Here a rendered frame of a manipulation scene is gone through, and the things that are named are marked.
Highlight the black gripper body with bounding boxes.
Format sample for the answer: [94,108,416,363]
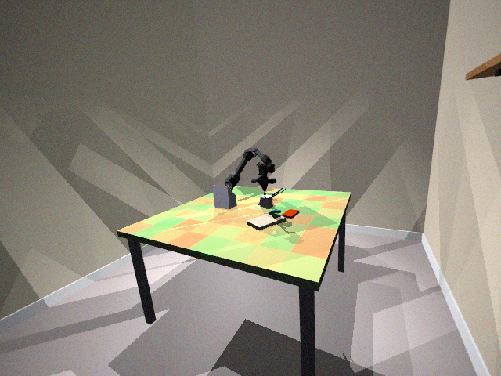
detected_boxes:
[251,172,276,184]

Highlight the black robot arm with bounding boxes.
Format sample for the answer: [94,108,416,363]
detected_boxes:
[225,148,275,191]

